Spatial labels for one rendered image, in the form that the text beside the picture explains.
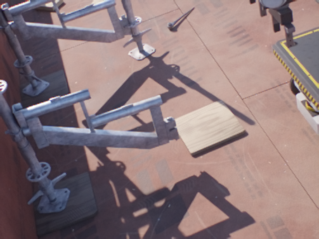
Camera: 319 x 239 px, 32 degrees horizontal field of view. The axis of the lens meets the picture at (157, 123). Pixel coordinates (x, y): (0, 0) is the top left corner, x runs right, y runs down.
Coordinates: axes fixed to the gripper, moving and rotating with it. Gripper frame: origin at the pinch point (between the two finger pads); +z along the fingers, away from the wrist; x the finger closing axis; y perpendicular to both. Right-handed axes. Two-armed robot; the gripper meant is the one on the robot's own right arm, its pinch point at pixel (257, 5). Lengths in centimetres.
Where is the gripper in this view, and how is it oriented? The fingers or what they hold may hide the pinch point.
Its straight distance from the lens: 255.4
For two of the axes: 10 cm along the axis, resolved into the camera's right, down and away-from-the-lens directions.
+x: -2.2, -5.8, 7.9
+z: 2.4, 7.5, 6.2
